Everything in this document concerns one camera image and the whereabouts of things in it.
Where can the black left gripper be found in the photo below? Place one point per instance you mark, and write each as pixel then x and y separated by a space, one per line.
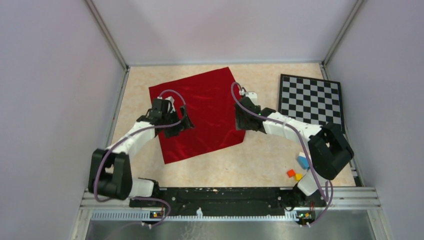
pixel 185 124

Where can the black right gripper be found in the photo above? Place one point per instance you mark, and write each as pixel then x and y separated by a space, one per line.
pixel 239 124

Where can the red cloth napkin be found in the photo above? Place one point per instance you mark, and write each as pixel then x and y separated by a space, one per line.
pixel 210 102

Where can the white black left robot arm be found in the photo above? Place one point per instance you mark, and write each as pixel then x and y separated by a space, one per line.
pixel 110 172

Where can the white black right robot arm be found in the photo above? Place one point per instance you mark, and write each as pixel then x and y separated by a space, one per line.
pixel 325 147

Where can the orange block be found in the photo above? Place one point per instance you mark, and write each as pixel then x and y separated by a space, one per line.
pixel 291 173

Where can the blue block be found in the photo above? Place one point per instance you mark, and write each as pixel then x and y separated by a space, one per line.
pixel 303 162

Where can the black and white chessboard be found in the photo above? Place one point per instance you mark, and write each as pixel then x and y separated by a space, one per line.
pixel 311 100

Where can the yellow block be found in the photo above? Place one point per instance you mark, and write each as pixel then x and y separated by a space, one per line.
pixel 298 177

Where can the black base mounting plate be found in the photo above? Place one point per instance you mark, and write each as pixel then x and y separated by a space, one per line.
pixel 230 201

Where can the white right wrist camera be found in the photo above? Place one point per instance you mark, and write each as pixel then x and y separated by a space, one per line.
pixel 249 94

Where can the aluminium frame rail front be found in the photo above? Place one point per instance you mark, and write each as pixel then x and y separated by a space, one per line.
pixel 343 198

